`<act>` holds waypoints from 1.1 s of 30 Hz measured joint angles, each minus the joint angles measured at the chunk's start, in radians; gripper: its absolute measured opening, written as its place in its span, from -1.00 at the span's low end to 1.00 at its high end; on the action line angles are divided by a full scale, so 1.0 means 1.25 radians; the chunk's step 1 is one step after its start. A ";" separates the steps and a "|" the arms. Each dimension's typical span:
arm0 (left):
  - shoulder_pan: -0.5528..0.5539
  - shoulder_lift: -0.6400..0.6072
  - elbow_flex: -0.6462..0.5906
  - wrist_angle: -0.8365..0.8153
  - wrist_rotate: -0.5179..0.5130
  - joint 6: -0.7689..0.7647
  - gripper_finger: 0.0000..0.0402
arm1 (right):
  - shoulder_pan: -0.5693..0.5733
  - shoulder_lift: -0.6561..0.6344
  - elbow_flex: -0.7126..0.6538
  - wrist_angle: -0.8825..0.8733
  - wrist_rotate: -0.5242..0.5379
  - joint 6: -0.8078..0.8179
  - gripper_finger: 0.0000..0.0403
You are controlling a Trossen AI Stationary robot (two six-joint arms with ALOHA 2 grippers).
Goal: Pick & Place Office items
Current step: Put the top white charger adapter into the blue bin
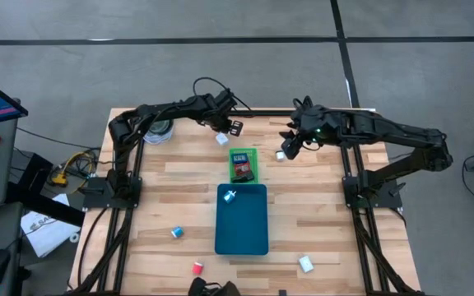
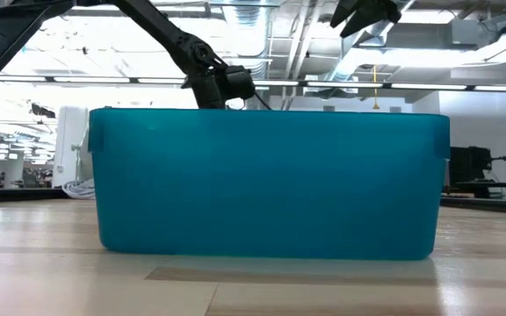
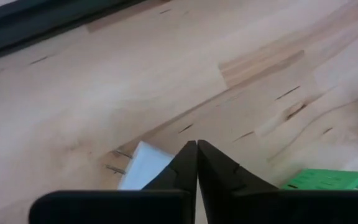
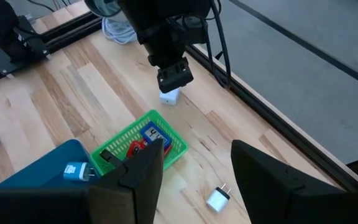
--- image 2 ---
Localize black machine on stand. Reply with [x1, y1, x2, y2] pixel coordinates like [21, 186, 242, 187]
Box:
[448, 146, 506, 199]

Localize silver spiral air duct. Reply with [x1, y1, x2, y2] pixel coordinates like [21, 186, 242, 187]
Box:
[221, 0, 274, 80]

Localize grey rectangular air duct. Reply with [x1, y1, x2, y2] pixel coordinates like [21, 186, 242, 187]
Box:
[384, 19, 500, 50]

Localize black hanging sign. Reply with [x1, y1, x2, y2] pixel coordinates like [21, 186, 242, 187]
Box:
[30, 102, 57, 120]

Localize long linear ceiling light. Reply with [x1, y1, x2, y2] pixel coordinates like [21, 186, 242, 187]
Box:
[0, 74, 506, 93]

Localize white coiled cable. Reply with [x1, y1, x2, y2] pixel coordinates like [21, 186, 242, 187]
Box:
[61, 177, 97, 201]

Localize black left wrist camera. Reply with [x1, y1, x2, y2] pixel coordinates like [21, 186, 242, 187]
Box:
[223, 64, 257, 102]

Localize blue plastic bin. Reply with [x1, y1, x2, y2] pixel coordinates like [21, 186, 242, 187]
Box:
[87, 107, 452, 262]

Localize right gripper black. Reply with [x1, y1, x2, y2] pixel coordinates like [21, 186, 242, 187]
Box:
[329, 0, 402, 40]

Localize white column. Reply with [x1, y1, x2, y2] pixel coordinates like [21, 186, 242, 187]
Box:
[52, 104, 90, 190]

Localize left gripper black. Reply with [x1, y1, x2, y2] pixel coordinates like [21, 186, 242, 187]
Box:
[192, 72, 228, 111]

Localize yellow hanging cord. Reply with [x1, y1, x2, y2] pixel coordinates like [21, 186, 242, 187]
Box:
[371, 65, 380, 111]

